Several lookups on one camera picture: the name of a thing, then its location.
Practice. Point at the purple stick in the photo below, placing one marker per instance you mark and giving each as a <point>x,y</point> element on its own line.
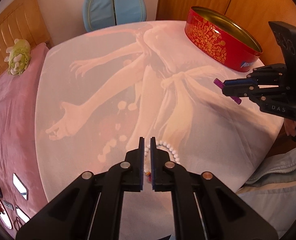
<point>218,82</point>

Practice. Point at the blue chair backrest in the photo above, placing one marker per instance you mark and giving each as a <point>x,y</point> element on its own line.
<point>98,7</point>

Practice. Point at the small grey card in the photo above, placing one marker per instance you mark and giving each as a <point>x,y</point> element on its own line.
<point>8,205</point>

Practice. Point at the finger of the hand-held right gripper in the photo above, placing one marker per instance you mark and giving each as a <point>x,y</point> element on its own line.
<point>240,86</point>
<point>270,72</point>

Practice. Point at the white hexagonal panel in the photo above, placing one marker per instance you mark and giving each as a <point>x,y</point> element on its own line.
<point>22,215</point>
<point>20,183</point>

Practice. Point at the red gold-patterned round tin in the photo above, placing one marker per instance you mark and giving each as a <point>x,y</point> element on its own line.
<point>207,40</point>

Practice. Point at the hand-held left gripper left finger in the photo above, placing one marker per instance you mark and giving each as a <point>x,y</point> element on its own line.
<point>135,160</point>

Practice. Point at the wooden slatted headboard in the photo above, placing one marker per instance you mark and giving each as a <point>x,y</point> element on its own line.
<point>13,22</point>

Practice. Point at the green cabbage dog plush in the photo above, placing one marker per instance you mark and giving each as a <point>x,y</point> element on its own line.
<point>19,55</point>

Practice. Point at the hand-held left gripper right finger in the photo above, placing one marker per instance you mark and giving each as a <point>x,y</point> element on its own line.
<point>159,160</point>

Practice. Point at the person's right hand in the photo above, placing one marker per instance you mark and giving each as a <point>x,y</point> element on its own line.
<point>290,128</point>

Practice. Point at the pink blanket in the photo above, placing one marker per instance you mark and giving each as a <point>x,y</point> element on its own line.
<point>10,130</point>

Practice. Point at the light grey jacket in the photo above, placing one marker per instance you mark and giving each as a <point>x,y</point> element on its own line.
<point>275,192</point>

